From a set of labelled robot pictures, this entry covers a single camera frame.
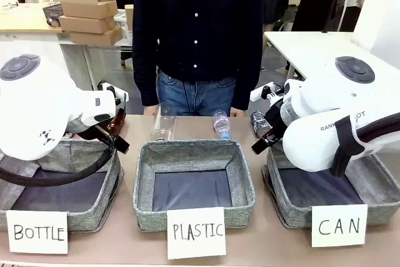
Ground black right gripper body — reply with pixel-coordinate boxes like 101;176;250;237
262;100;289;146

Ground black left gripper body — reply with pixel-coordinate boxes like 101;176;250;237
77;123;115;148

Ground black white patterned can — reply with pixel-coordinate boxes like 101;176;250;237
250;110;273;139

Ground brown glass bottle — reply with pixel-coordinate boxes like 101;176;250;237
106;112;128;138

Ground pink label water bottle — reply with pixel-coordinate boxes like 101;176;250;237
212;109;233;141

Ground large clear plastic bottle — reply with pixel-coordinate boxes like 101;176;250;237
149;102;178;142

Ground person's right forearm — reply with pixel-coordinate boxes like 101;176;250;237
132;41;159;108

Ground person's left forearm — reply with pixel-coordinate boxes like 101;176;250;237
231;41;264;111

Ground grey fabric plastic basket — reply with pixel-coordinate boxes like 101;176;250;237
132;138;256;233

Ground grey fabric bottle basket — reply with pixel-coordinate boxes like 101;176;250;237
0;138;125;232

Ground grey fabric can basket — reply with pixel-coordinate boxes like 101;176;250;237
261;144;400;229

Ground white CAN paper label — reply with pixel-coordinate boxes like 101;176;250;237
311;204;369;248

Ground person's left hand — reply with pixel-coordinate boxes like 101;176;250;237
229;107;248;119

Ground white table with boxes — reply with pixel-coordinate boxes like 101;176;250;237
58;31;136;91

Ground blue jeans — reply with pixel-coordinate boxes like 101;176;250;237
155;68;237;117

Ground flat closed cardboard box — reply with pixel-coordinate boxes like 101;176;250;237
58;14;117;35
69;25;124;47

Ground white PLASTIC paper label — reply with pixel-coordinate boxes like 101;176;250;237
166;206;228;261

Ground white BOTTLE paper label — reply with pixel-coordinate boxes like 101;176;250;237
6;209;69;255

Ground small upright cardboard box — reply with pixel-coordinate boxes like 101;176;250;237
124;4;135;32

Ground person in dark shirt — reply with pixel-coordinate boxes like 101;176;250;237
131;0;265;111

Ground black plastic crate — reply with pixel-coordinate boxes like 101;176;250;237
41;3;64;26

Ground open cardboard box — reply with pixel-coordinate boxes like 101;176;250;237
59;0;119;20

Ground wooden top table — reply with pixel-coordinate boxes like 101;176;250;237
0;3;64;43

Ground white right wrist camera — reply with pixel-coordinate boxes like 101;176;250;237
249;81;286;105

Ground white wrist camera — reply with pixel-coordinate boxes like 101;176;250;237
249;81;286;105
97;81;129;108

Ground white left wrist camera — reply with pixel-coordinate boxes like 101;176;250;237
97;81;129;108

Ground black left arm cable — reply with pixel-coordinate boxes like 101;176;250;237
0;140;122;188

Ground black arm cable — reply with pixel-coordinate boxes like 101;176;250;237
0;140;122;188
356;115;400;143

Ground black right arm strap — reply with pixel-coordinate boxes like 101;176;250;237
329;115;365;178

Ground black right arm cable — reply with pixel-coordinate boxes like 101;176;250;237
356;115;400;143

